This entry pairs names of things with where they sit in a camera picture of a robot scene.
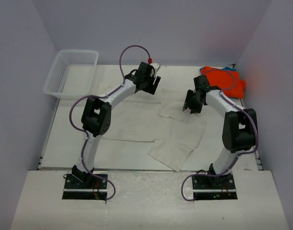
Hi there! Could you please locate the folded orange t shirt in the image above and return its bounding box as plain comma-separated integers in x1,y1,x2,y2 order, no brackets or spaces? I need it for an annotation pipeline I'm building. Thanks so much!
200,66,246,99

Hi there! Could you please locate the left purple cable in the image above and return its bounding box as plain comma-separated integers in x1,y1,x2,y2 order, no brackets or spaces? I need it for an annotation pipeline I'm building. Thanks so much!
69,45,116,201

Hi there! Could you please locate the folded blue t shirt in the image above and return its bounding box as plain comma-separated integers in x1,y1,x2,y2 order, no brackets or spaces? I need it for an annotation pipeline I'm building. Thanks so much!
222,67,236,71

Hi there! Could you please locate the white plastic basket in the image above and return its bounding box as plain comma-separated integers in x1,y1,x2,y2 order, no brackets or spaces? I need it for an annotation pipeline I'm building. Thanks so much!
43,49,99,100

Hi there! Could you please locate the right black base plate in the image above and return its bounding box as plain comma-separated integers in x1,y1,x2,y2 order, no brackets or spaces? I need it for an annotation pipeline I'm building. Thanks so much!
192,173,238,201

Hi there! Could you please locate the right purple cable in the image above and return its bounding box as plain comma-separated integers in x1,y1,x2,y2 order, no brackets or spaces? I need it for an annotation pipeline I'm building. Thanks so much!
181,69,259,203

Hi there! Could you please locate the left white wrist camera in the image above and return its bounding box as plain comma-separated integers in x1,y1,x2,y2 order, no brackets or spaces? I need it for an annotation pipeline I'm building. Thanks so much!
150,62,161,76

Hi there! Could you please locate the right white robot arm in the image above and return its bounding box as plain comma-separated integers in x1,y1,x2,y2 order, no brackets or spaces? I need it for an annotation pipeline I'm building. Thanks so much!
183,75,258,188

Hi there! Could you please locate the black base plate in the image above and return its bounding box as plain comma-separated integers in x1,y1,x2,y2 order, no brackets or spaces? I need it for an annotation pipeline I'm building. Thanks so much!
62,174,107,201
192,173,238,201

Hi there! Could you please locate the white t shirt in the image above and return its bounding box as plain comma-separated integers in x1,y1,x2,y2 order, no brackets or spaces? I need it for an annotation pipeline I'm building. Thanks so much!
94,89,208,172

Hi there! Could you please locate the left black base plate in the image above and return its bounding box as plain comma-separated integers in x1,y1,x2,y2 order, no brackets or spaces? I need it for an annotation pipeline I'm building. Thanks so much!
62,174,107,201

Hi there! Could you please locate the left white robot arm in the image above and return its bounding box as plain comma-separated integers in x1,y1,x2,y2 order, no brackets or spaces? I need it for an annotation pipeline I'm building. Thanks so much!
69,62,161,188

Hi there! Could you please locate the purple cable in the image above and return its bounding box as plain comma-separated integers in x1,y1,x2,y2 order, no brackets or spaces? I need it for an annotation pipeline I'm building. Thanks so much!
181,69,259,203
69,45,116,201

